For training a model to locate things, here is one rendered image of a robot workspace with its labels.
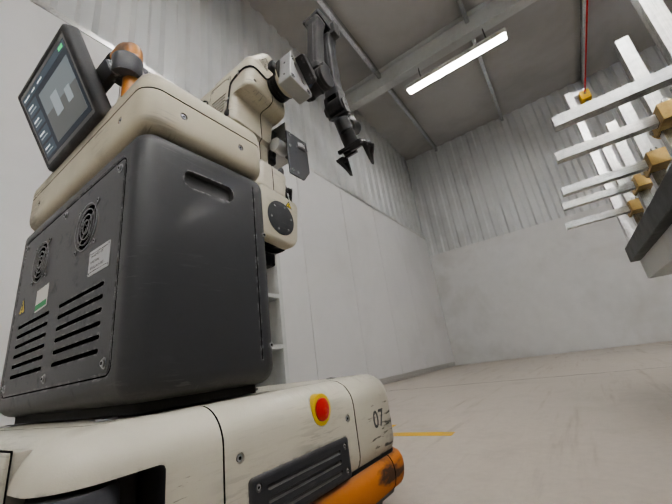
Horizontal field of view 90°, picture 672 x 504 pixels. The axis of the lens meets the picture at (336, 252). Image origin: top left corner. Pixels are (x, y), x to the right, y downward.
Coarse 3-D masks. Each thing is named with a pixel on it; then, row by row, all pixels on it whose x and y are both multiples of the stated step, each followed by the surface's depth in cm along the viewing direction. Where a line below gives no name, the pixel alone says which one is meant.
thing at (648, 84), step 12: (660, 72) 74; (636, 84) 76; (648, 84) 75; (660, 84) 75; (600, 96) 80; (612, 96) 79; (624, 96) 77; (636, 96) 77; (576, 108) 83; (588, 108) 81; (600, 108) 80; (612, 108) 80; (552, 120) 85; (564, 120) 84; (576, 120) 83
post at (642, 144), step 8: (624, 104) 122; (624, 112) 121; (632, 112) 120; (624, 120) 121; (632, 120) 119; (640, 136) 117; (640, 144) 117; (648, 144) 116; (640, 152) 117; (656, 176) 113; (656, 184) 113
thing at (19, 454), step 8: (0, 448) 38; (8, 448) 37; (0, 456) 33; (8, 456) 32; (16, 456) 33; (24, 456) 33; (0, 464) 33; (8, 464) 32; (16, 464) 33; (0, 472) 32; (8, 472) 32; (0, 480) 32; (8, 480) 32; (0, 488) 31; (0, 496) 31; (8, 496) 32
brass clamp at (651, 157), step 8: (648, 152) 109; (656, 152) 108; (664, 152) 107; (648, 160) 110; (656, 160) 108; (664, 160) 107; (648, 168) 112; (656, 168) 111; (664, 168) 112; (648, 176) 116
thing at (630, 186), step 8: (624, 184) 134; (632, 184) 133; (600, 192) 138; (608, 192) 137; (616, 192) 135; (624, 192) 135; (576, 200) 143; (584, 200) 141; (592, 200) 139; (568, 208) 144
